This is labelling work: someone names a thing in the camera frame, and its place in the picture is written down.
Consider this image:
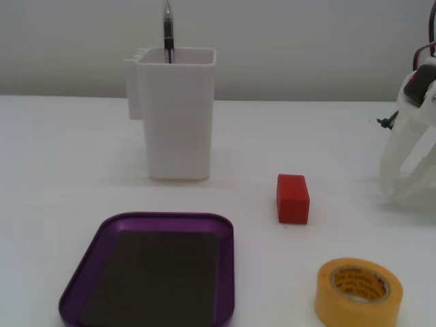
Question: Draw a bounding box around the white plastic pen holder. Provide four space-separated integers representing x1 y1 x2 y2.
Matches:
124 47 218 182

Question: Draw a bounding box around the purple metal tray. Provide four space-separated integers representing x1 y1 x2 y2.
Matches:
58 211 236 327

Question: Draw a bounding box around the thin black cable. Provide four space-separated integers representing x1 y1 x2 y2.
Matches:
428 0 436 56

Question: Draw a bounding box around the yellow tape roll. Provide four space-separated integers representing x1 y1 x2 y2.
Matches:
313 258 405 327

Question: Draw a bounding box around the red black white servo cable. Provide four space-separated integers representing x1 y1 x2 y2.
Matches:
412 40 436 73

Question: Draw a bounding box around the red cube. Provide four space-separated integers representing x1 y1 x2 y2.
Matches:
275 174 312 225

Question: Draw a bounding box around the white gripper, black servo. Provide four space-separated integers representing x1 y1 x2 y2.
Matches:
379 56 436 206

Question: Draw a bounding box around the black cable tie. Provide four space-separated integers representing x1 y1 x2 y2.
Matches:
375 111 401 131

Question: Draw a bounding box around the black pen with silver tip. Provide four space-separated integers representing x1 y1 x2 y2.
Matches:
162 0 176 65

